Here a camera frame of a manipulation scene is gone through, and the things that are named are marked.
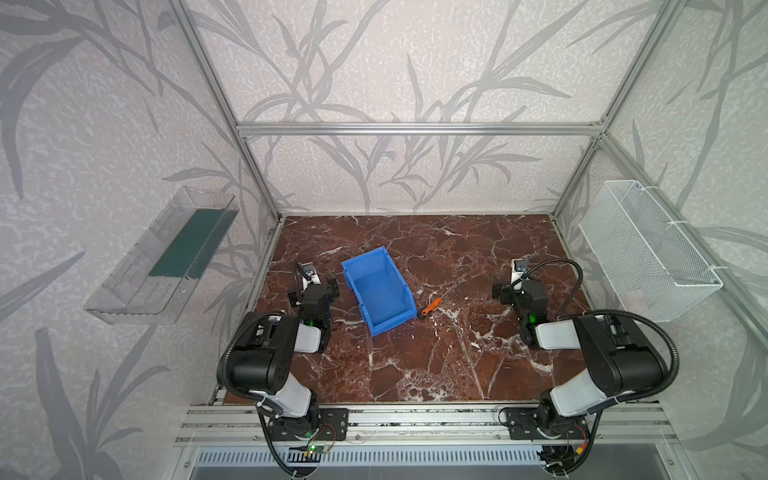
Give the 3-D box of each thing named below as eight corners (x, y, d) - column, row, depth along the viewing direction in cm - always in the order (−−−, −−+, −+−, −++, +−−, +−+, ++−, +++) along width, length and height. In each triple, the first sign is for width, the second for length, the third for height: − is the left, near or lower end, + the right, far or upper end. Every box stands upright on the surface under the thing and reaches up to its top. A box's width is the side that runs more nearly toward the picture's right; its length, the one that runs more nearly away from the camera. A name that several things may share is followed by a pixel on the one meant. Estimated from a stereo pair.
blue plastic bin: (370, 340, 90) (367, 325, 81) (345, 280, 103) (340, 262, 95) (416, 319, 94) (417, 303, 86) (386, 265, 108) (384, 245, 99)
